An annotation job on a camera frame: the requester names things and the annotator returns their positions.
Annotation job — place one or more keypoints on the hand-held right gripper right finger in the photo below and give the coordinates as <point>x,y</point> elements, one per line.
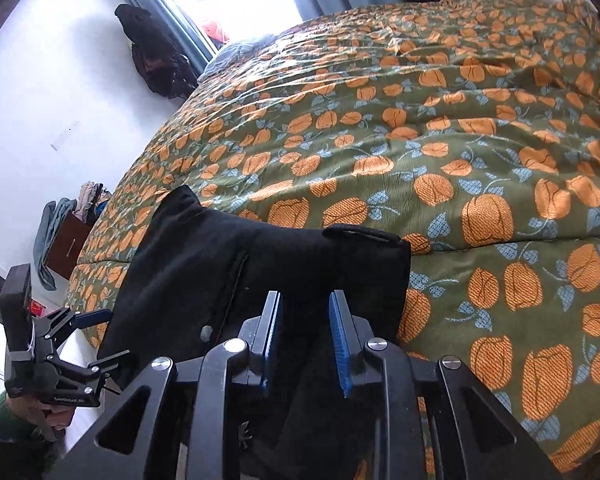
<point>340,345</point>

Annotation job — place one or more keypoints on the person's left forearm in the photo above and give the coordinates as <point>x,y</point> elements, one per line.
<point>0,417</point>

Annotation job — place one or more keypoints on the brown wooden cabinet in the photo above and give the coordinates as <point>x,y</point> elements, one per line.
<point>67,247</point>

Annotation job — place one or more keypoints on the grey bed sheet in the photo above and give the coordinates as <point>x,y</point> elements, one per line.
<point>230,57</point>

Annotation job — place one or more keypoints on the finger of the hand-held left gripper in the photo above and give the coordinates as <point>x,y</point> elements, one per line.
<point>105,362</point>
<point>97,316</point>

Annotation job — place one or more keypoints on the grey cloth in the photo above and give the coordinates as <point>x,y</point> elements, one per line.
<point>47,240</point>

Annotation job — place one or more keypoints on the person's left hand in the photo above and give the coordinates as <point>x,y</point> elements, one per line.
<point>55,417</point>

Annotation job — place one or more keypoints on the black pants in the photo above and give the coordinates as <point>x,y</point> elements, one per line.
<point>190,270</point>

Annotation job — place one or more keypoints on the window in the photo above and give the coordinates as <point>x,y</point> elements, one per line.
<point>250,0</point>

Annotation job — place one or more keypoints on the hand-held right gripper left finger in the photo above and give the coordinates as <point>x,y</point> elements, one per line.
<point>272,340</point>

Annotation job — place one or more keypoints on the heap of folded clothes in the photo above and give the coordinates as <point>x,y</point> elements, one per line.
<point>95,200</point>

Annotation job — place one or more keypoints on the pumpkin print blanket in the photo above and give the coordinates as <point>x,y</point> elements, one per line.
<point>430,110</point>

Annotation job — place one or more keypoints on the dark bag on wall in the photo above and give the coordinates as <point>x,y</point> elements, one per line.
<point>155,55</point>

